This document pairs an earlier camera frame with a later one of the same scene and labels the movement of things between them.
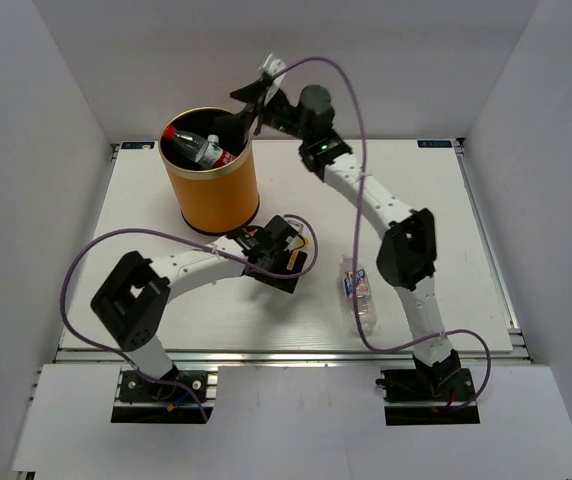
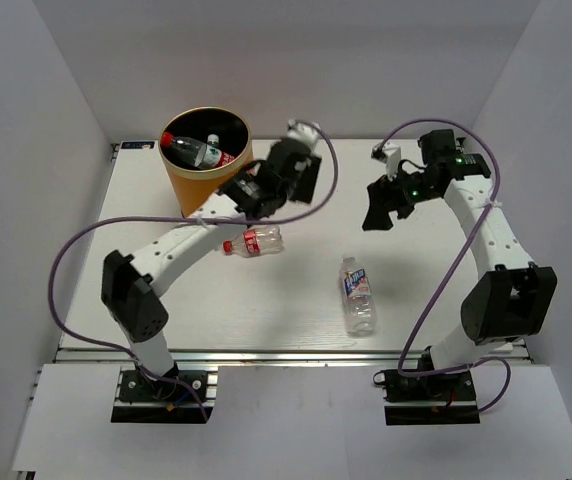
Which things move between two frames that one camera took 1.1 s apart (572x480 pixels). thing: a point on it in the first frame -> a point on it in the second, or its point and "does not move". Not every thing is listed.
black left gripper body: (280, 260) -> (301, 189)
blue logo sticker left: (138, 145) does not move
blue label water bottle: (366, 309) does not move
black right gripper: (240, 123) -> (382, 193)
